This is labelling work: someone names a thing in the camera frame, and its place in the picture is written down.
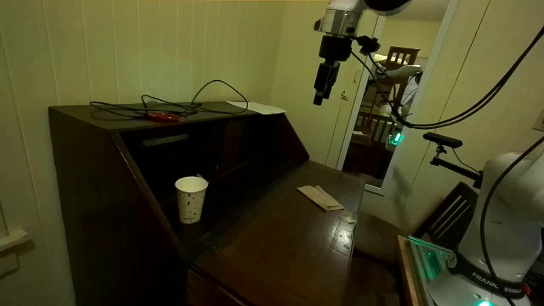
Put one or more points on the dark wooden secretary desk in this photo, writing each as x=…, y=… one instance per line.
x=276, y=238

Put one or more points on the camera on mount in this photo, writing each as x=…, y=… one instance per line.
x=443, y=140

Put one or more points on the dark wooden chair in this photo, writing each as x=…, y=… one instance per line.
x=450, y=214

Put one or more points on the white framed mirror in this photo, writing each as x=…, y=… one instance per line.
x=382, y=140

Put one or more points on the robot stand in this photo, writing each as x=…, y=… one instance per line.
x=409, y=272

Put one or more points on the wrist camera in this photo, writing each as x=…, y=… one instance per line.
x=368, y=43

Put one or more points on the red flat tool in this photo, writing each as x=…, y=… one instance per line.
x=163, y=116

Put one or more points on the white paper sheet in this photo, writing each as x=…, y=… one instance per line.
x=257, y=107

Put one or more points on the speckled white paper cup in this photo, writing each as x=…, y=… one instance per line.
x=191, y=199

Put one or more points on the brown paper napkin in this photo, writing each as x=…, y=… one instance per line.
x=321, y=197

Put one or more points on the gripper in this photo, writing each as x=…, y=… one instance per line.
x=335, y=47

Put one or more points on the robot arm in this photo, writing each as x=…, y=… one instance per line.
x=510, y=221

